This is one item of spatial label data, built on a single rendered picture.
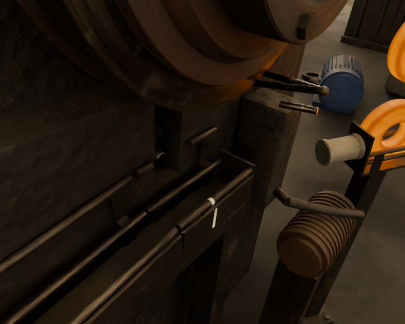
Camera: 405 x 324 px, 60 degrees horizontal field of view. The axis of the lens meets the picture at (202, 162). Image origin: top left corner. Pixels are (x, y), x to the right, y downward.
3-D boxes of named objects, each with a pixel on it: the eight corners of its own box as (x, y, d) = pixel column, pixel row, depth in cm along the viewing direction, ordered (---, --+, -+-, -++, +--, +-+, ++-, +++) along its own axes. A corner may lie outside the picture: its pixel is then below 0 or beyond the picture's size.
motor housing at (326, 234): (242, 348, 108) (278, 222, 77) (276, 300, 122) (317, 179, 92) (279, 378, 101) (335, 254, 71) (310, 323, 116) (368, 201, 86)
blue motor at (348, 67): (309, 114, 248) (323, 66, 228) (314, 85, 293) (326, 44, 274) (355, 123, 242) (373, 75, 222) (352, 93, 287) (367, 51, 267)
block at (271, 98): (222, 191, 80) (237, 94, 67) (241, 175, 86) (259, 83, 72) (263, 213, 75) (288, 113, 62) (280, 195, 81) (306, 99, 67)
